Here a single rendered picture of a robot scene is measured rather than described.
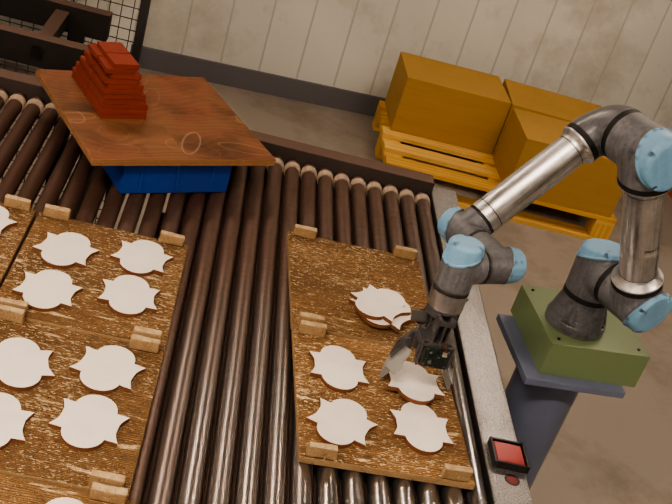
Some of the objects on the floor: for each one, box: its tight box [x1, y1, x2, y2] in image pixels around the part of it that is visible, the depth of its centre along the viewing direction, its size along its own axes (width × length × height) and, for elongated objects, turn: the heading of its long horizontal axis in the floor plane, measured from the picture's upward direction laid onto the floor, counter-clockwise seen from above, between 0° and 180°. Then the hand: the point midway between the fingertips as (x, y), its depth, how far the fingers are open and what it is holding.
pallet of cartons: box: [372, 51, 623, 240], centre depth 550 cm, size 127×87×46 cm
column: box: [496, 313, 625, 490], centre depth 280 cm, size 38×38×87 cm
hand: (413, 382), depth 217 cm, fingers open, 14 cm apart
